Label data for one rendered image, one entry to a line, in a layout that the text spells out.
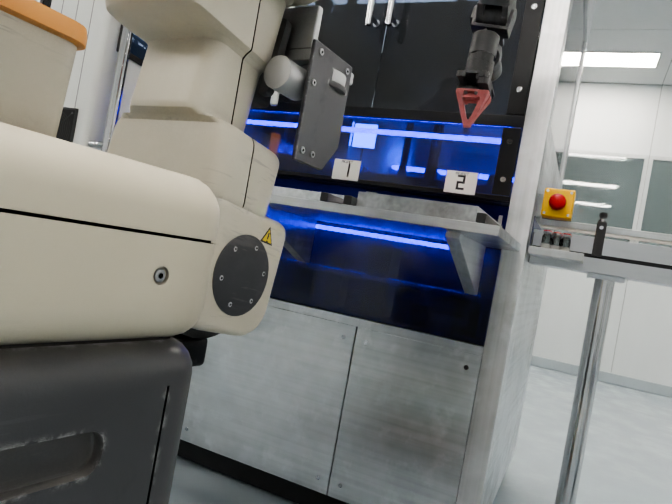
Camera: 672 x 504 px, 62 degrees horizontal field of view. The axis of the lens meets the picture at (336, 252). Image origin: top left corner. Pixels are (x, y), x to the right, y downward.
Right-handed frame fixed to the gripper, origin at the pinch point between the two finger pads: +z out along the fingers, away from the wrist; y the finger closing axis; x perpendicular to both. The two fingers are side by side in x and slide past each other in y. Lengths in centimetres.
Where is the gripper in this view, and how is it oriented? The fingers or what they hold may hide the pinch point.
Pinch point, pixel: (467, 123)
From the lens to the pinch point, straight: 120.2
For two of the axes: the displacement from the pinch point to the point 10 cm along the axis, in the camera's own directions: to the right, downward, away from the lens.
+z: -2.4, 9.6, -1.4
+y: 3.7, 2.2, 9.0
